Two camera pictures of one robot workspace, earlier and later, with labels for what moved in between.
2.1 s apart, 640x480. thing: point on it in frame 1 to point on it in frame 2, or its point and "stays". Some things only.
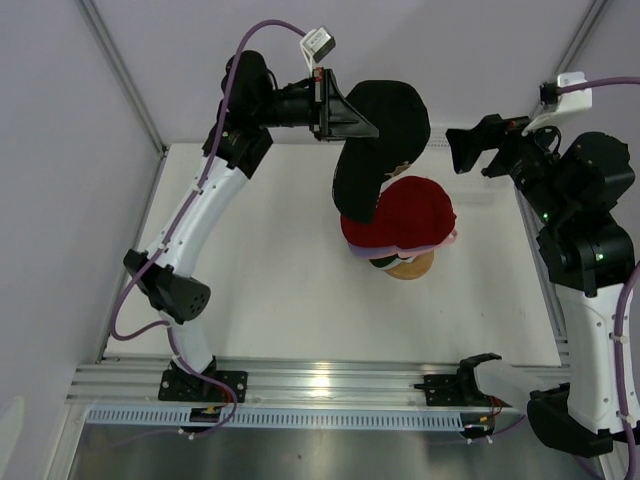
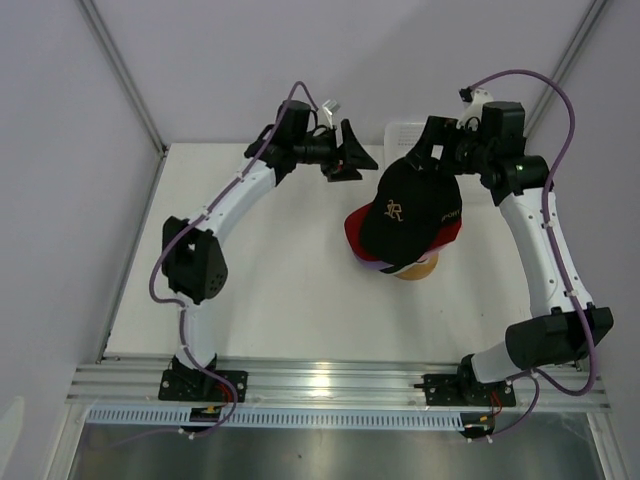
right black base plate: [447, 390] stays
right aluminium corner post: [580, 33] stays
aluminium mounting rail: [301, 384] stays
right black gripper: [488, 133] to [439, 131]
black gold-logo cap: [402, 120] to [408, 213]
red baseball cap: [412, 213] to [352, 227]
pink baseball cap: [411, 252] to [427, 255]
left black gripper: [329, 113] to [354, 157]
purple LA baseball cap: [381, 251] to [373, 265]
